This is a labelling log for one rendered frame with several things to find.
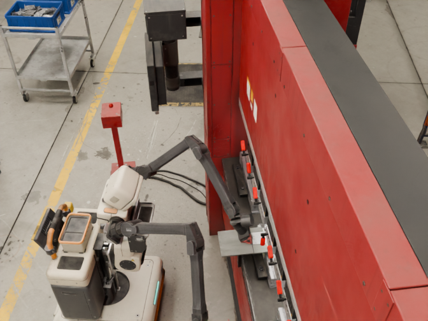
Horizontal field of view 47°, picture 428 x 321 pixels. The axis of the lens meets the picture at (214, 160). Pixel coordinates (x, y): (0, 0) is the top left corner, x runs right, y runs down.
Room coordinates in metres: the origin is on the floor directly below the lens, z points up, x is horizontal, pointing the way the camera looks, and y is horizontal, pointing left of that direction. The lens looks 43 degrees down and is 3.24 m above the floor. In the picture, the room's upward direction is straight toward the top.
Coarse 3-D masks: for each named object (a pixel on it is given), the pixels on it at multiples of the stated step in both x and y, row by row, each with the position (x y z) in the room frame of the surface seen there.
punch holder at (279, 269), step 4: (276, 248) 1.44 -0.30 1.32; (276, 252) 1.43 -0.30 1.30; (276, 256) 1.42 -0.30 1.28; (276, 260) 1.41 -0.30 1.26; (280, 260) 1.36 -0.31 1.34; (276, 264) 1.40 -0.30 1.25; (280, 264) 1.35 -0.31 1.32; (276, 268) 1.39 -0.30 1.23; (280, 268) 1.35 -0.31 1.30; (276, 272) 1.38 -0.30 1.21; (280, 272) 1.34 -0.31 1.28; (284, 272) 1.30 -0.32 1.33; (276, 276) 1.37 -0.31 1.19; (280, 276) 1.33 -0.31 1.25; (284, 276) 1.30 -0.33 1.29; (284, 280) 1.31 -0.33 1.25; (284, 284) 1.30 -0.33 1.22; (284, 288) 1.31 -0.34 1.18
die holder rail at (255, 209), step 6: (240, 156) 2.52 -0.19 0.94; (240, 162) 2.52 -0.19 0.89; (246, 162) 2.43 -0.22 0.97; (246, 174) 2.32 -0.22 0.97; (246, 180) 2.26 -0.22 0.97; (246, 186) 2.26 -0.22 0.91; (252, 186) 2.21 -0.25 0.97; (252, 192) 2.15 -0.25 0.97; (252, 198) 2.10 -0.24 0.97; (258, 198) 2.10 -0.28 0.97; (252, 204) 2.05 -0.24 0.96; (258, 204) 2.05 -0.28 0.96; (252, 210) 2.06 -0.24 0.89; (258, 210) 2.07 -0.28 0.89
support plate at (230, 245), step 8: (224, 232) 1.80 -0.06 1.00; (232, 232) 1.80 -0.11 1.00; (224, 240) 1.74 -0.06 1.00; (232, 240) 1.74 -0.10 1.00; (248, 240) 1.74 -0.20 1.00; (224, 248) 1.69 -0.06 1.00; (232, 248) 1.68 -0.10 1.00; (240, 248) 1.68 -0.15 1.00; (248, 248) 1.68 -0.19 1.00; (256, 248) 1.68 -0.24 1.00; (264, 248) 1.68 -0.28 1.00; (224, 256) 1.63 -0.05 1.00
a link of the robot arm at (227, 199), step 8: (200, 152) 1.98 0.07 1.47; (208, 152) 2.03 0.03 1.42; (200, 160) 1.97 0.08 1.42; (208, 160) 1.96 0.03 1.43; (208, 168) 1.93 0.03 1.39; (216, 168) 1.95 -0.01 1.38; (208, 176) 1.91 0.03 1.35; (216, 176) 1.90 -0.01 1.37; (216, 184) 1.87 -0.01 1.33; (224, 184) 1.88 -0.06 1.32; (224, 192) 1.83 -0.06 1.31; (224, 200) 1.80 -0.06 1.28; (232, 200) 1.81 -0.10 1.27; (224, 208) 1.78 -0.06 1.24; (232, 208) 1.76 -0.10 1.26
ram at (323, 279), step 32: (256, 32) 2.19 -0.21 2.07; (256, 64) 2.14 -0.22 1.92; (256, 96) 2.10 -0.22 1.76; (256, 128) 2.05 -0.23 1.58; (288, 128) 1.50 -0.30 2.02; (288, 160) 1.45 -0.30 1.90; (288, 192) 1.39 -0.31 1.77; (320, 192) 1.08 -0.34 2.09; (288, 224) 1.34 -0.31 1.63; (320, 224) 1.03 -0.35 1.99; (288, 256) 1.28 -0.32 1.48; (320, 256) 0.98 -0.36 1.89; (320, 288) 0.93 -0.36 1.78; (352, 288) 0.75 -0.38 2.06; (320, 320) 0.87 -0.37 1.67; (352, 320) 0.70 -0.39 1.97
